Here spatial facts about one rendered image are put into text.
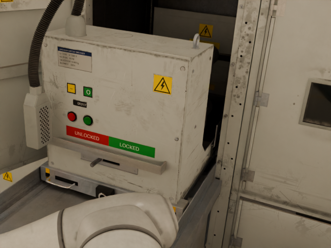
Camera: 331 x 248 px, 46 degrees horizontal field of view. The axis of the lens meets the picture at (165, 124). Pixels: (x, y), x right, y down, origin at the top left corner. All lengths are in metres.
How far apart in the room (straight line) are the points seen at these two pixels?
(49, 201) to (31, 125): 0.29
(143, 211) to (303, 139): 0.87
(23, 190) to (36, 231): 0.76
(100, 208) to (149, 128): 0.55
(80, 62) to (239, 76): 0.54
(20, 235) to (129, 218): 0.19
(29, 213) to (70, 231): 0.72
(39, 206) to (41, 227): 0.71
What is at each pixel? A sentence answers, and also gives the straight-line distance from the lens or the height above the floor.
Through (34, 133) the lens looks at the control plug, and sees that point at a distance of 1.26.
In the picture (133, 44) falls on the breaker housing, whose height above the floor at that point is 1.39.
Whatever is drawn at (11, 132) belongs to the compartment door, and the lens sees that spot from 1.58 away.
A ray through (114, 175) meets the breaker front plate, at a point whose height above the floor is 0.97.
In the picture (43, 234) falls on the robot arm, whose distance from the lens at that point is 0.67.
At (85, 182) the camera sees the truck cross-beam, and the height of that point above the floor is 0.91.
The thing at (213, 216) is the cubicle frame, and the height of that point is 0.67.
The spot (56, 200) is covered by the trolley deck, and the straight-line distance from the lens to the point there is 1.41.
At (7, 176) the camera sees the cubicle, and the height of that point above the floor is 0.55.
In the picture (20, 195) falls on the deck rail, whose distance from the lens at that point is 1.43.
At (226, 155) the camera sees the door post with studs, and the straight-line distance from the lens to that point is 1.49.
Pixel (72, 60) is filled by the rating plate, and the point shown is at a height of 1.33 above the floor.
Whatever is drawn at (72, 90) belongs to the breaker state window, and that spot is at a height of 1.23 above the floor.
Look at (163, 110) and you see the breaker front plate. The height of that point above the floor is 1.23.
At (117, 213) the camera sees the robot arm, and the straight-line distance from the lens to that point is 0.62.
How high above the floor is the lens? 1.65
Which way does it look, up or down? 24 degrees down
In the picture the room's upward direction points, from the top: 4 degrees clockwise
